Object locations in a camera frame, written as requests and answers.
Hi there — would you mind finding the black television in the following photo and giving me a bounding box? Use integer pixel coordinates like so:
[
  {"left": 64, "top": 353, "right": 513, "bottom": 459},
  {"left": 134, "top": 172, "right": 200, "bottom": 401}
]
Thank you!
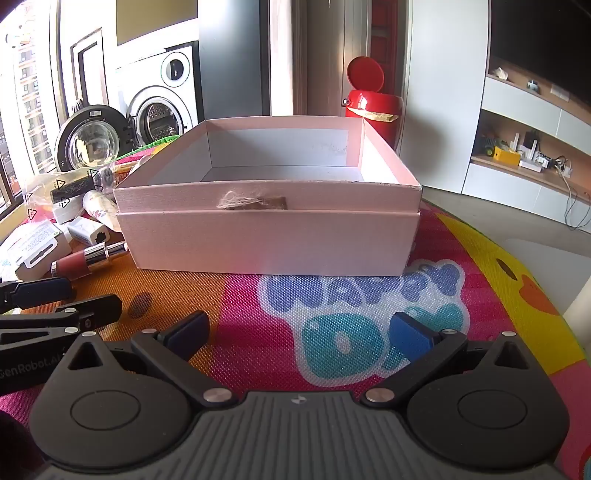
[{"left": 490, "top": 0, "right": 591, "bottom": 104}]

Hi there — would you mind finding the pink lip gloss tube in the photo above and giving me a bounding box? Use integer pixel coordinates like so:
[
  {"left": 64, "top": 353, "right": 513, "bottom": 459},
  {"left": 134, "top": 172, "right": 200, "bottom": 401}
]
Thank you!
[{"left": 50, "top": 240, "right": 129, "bottom": 280}]

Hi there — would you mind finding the clear plastic bag with tube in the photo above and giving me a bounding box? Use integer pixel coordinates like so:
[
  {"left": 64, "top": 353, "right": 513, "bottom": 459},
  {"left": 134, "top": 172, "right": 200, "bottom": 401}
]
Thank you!
[{"left": 21, "top": 167, "right": 116, "bottom": 222}]

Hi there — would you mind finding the white floral tube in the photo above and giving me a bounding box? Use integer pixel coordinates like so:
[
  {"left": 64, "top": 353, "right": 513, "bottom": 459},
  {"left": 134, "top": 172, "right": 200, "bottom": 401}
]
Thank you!
[{"left": 82, "top": 190, "right": 123, "bottom": 232}]

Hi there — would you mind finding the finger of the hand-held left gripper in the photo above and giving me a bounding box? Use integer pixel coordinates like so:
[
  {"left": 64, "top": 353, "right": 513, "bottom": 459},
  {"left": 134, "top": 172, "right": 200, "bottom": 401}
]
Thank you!
[
  {"left": 0, "top": 277, "right": 74, "bottom": 312},
  {"left": 0, "top": 294, "right": 123, "bottom": 346}
]

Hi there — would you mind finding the round washing machine door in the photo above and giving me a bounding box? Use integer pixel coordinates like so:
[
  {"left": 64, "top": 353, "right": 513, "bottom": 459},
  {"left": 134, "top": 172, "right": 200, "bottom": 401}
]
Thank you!
[{"left": 54, "top": 105, "right": 134, "bottom": 173}]

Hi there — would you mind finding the silver washing machine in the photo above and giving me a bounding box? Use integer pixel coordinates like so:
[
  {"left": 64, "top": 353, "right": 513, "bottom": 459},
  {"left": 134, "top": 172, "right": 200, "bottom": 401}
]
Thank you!
[{"left": 115, "top": 41, "right": 200, "bottom": 149}]

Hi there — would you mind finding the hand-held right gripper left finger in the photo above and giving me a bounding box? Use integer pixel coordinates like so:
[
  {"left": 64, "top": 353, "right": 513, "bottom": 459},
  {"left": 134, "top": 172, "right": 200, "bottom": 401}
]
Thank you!
[{"left": 62, "top": 311, "right": 237, "bottom": 409}]

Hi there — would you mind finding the red trash can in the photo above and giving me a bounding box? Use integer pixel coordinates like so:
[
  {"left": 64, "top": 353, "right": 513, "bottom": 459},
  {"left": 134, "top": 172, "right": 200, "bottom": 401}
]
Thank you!
[{"left": 345, "top": 56, "right": 405, "bottom": 151}]

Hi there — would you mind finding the large glass window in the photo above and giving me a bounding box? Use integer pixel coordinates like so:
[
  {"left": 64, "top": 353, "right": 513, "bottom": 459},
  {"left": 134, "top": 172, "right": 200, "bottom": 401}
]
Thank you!
[{"left": 0, "top": 0, "right": 62, "bottom": 217}]

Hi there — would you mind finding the white hanging card package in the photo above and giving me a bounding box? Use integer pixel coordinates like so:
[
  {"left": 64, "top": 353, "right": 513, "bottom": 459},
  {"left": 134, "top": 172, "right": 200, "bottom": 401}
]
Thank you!
[{"left": 0, "top": 222, "right": 73, "bottom": 283}]

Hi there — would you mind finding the white charger adapter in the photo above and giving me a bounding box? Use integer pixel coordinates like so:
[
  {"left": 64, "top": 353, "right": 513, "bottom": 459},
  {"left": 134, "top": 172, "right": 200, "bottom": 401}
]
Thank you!
[{"left": 67, "top": 217, "right": 110, "bottom": 245}]

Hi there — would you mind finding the white cable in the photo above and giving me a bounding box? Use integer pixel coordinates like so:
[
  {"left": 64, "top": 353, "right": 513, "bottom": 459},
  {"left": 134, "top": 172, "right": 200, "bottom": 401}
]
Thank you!
[{"left": 555, "top": 157, "right": 591, "bottom": 230}]

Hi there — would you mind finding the white wall shelf unit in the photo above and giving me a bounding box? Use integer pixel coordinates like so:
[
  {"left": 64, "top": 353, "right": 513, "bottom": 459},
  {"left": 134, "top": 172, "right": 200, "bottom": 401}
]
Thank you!
[{"left": 462, "top": 0, "right": 591, "bottom": 227}]

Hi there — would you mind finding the colourful cartoon play mat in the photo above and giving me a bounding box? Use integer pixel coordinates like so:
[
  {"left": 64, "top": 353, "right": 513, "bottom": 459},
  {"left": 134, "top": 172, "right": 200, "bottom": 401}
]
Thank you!
[{"left": 0, "top": 135, "right": 585, "bottom": 480}]

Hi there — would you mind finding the pink cardboard box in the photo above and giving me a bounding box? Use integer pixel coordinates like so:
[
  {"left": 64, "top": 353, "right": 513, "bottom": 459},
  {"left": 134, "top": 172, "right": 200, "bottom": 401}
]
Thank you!
[{"left": 113, "top": 116, "right": 423, "bottom": 277}]

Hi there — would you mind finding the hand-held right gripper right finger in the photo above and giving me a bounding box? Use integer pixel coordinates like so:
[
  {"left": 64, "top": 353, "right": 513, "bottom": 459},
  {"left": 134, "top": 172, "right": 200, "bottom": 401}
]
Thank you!
[{"left": 360, "top": 311, "right": 533, "bottom": 409}]

